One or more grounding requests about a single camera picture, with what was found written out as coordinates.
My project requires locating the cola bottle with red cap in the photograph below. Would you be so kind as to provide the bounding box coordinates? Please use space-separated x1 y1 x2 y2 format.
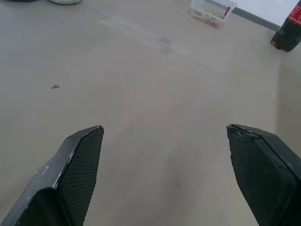
270 4 301 53

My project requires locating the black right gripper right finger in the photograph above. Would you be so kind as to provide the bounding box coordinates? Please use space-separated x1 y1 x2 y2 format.
226 123 301 226

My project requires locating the small clear plastic container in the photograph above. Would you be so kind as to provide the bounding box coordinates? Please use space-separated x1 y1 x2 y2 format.
189 0 238 29

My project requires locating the grey sock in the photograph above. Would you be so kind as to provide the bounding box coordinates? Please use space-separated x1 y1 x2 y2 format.
48 0 79 5

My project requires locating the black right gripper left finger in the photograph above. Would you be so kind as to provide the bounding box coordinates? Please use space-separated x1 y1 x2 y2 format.
0 125 104 226

